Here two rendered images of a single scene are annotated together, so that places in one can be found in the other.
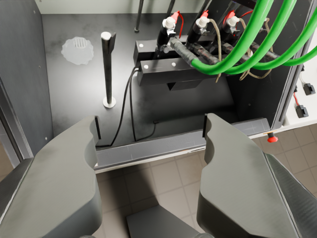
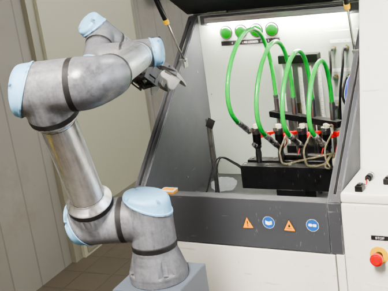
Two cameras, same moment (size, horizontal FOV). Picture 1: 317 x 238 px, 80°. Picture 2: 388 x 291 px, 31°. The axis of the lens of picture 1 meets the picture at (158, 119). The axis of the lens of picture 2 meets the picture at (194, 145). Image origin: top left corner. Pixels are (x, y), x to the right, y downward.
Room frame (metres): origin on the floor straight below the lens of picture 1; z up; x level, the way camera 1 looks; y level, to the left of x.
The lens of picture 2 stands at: (-0.25, -2.08, 1.69)
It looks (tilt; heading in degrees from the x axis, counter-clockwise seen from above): 15 degrees down; 81
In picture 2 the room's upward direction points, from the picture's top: 8 degrees counter-clockwise
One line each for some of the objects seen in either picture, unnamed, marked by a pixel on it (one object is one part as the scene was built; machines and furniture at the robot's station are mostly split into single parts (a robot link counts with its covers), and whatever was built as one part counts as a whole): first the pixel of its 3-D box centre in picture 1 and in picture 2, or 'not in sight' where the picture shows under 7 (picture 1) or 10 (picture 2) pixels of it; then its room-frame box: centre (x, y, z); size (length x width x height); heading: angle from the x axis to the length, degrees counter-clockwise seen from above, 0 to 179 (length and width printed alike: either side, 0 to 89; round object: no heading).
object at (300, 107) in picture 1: (297, 97); (365, 181); (0.50, -0.28, 0.99); 0.12 x 0.02 x 0.02; 49
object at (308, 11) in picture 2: not in sight; (273, 14); (0.47, 0.32, 1.43); 0.54 x 0.03 x 0.02; 141
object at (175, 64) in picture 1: (187, 65); (295, 183); (0.40, 0.04, 0.91); 0.34 x 0.10 x 0.15; 141
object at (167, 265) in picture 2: not in sight; (156, 258); (-0.13, -0.42, 0.95); 0.15 x 0.15 x 0.10
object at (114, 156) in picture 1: (166, 146); (234, 219); (0.15, -0.07, 0.87); 0.62 x 0.04 x 0.16; 141
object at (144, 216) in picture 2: not in sight; (146, 216); (-0.14, -0.42, 1.07); 0.13 x 0.12 x 0.14; 161
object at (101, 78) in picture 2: not in sight; (123, 66); (-0.13, -0.41, 1.45); 0.49 x 0.11 x 0.12; 71
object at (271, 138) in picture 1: (271, 136); (377, 257); (0.48, -0.38, 0.80); 0.05 x 0.04 x 0.05; 141
